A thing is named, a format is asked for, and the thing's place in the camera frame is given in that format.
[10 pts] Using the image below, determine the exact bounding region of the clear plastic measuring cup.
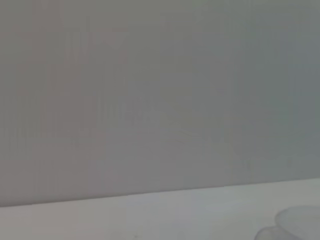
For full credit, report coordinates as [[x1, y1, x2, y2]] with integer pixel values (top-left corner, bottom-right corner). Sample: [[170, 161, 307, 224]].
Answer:
[[253, 204, 320, 240]]

